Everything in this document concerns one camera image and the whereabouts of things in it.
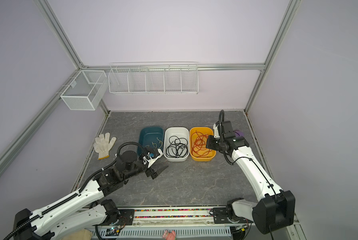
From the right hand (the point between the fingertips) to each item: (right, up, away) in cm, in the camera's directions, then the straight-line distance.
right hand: (208, 143), depth 81 cm
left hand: (-25, -6, -8) cm, 27 cm away
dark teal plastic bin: (-37, +1, +25) cm, 44 cm away
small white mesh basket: (-79, +32, +16) cm, 86 cm away
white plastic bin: (-17, +5, +25) cm, 30 cm away
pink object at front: (-20, -40, -14) cm, 47 cm away
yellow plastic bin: (+3, +6, +21) cm, 23 cm away
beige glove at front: (-61, -41, -12) cm, 74 cm away
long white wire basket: (-34, +41, +18) cm, 57 cm away
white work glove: (-70, -4, +21) cm, 73 cm away
